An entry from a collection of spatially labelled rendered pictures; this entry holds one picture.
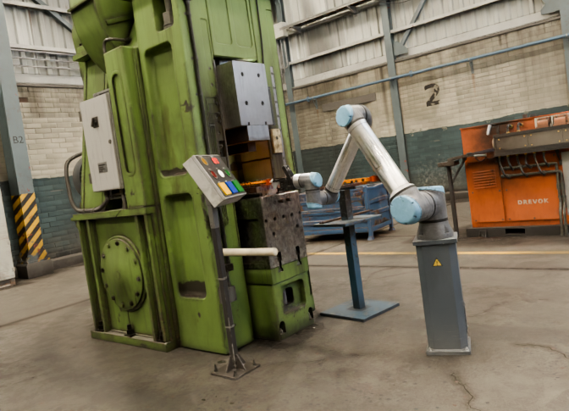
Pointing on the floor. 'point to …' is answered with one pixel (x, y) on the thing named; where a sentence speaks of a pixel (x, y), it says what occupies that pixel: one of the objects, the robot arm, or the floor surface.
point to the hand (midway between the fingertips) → (272, 180)
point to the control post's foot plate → (234, 369)
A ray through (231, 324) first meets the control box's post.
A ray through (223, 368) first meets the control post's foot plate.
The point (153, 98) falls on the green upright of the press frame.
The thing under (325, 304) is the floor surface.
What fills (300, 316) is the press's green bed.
